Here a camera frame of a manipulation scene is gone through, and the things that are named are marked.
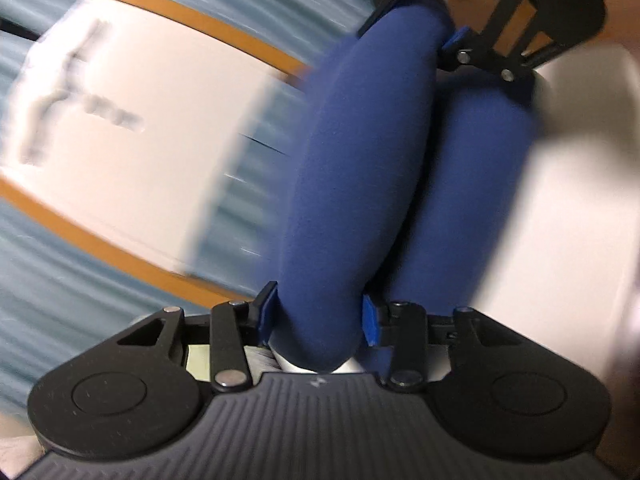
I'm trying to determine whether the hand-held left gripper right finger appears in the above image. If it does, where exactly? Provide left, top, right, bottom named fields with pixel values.
left=361, top=295, right=526, bottom=393

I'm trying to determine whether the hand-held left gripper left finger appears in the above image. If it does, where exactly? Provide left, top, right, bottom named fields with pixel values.
left=116, top=282, right=279, bottom=393

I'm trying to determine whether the navy blue garment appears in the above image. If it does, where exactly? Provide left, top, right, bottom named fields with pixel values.
left=272, top=0, right=539, bottom=376

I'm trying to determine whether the white rounded furniture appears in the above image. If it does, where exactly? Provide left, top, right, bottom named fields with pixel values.
left=465, top=45, right=640, bottom=378

